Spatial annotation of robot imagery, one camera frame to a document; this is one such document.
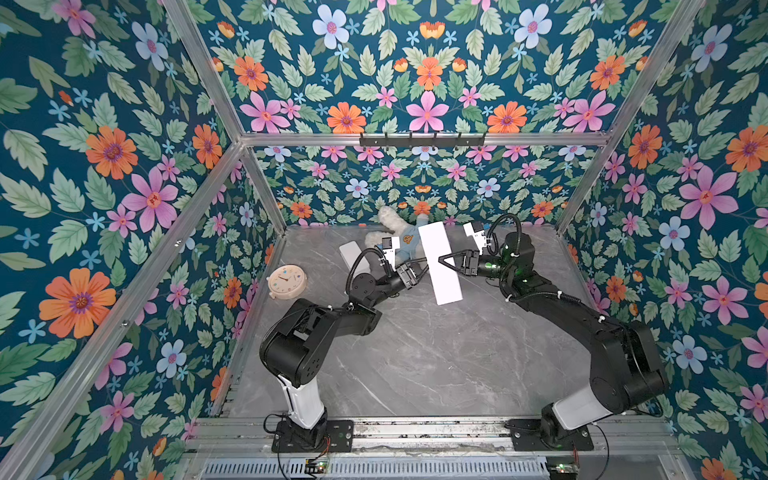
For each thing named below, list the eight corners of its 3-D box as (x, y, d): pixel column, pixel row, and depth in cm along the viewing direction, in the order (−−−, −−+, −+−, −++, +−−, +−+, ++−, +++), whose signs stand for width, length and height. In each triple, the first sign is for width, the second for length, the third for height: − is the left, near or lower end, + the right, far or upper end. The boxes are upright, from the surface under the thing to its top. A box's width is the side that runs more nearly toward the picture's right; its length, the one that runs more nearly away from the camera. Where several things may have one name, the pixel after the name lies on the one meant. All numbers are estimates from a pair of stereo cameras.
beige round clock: (265, 299, 102) (260, 293, 99) (275, 270, 110) (271, 264, 107) (303, 299, 102) (300, 293, 99) (311, 270, 110) (308, 264, 107)
